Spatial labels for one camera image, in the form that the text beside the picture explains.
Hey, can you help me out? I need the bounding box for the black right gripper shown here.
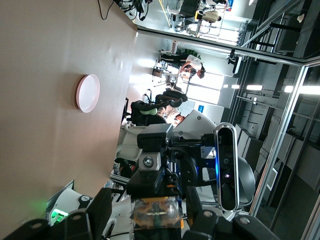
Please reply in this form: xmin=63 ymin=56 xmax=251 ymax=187
xmin=126 ymin=123 xmax=217 ymax=200

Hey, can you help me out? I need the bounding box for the aluminium frame beam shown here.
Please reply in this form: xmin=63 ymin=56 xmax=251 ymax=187
xmin=136 ymin=26 xmax=320 ymax=68

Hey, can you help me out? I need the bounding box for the black office chair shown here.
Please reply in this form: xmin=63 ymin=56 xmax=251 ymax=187
xmin=129 ymin=89 xmax=189 ymax=126

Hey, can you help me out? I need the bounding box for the aluminium frame post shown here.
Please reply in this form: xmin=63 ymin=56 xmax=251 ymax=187
xmin=249 ymin=63 xmax=311 ymax=219

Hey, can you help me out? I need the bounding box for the person in white shirt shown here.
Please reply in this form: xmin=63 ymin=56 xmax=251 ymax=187
xmin=159 ymin=53 xmax=207 ymax=80

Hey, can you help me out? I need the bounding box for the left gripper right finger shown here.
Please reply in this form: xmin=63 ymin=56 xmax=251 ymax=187
xmin=181 ymin=186 xmax=281 ymax=240

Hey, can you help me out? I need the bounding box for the pink round plate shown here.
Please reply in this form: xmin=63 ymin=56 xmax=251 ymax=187
xmin=75 ymin=74 xmax=101 ymax=114

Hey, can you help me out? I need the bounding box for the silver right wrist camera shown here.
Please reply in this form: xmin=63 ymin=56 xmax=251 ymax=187
xmin=213 ymin=122 xmax=241 ymax=212

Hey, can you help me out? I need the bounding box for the person in beige top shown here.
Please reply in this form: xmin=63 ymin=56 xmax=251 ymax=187
xmin=196 ymin=8 xmax=224 ymax=25

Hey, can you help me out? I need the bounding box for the thin black looped cable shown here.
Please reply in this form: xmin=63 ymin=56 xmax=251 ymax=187
xmin=97 ymin=0 xmax=114 ymax=21

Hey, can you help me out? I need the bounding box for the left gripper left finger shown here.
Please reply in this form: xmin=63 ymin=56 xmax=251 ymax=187
xmin=0 ymin=187 xmax=113 ymax=240

